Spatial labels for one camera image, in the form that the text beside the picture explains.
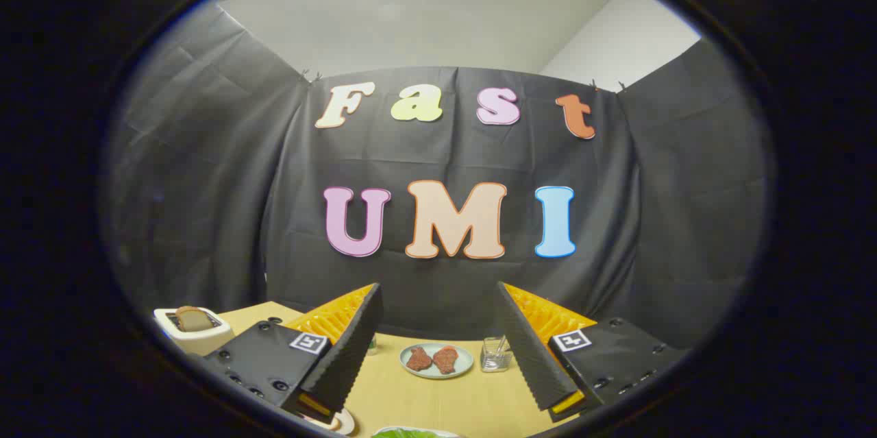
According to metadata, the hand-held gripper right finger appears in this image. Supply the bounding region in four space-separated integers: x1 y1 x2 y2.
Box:
497 282 690 423

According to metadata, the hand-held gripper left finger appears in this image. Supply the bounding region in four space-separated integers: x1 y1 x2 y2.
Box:
203 282 384 424

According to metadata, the toasted bread slice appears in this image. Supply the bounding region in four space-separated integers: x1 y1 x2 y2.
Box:
175 306 213 332

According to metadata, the beige round plate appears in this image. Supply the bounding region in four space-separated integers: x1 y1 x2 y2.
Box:
301 407 356 436

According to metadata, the light blue oval plate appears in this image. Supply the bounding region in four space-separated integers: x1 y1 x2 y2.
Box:
399 343 475 380

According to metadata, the white square plate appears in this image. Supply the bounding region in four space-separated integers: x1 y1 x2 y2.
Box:
372 426 461 438

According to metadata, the white toaster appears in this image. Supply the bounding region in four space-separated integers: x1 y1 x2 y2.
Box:
153 306 235 356

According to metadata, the wire mesh holder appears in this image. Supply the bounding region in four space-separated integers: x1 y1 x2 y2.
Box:
480 336 513 373

